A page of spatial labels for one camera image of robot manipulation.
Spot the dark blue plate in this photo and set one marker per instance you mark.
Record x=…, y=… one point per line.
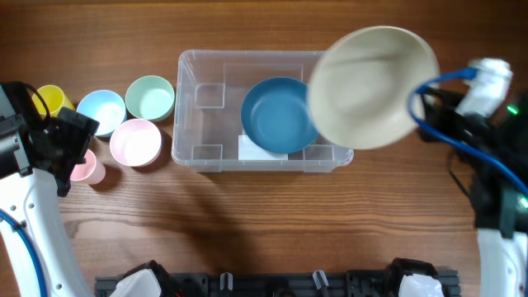
x=275, y=115

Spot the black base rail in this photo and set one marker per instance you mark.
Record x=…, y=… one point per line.
x=350, y=283

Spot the white label in container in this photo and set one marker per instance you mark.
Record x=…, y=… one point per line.
x=249, y=151

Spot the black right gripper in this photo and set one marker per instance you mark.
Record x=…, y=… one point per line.
x=436, y=115

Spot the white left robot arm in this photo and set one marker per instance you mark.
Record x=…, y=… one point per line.
x=38, y=155

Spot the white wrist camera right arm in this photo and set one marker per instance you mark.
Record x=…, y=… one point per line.
x=487, y=88

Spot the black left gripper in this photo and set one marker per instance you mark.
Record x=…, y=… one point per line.
x=81, y=129

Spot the light blue bowl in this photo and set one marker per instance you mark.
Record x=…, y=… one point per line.
x=106, y=107

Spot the right arm base joint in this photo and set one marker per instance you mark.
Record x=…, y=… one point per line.
x=411, y=278

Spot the left arm base joint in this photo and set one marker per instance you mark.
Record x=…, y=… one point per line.
x=147, y=280

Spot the pink cup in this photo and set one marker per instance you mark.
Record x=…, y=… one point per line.
x=91, y=172

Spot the yellow cup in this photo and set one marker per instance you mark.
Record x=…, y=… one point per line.
x=55, y=99

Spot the clear plastic storage container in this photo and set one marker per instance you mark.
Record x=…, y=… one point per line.
x=211, y=86

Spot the light pink bowl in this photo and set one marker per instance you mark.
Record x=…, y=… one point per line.
x=136, y=143

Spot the light green bowl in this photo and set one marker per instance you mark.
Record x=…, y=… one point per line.
x=150, y=98

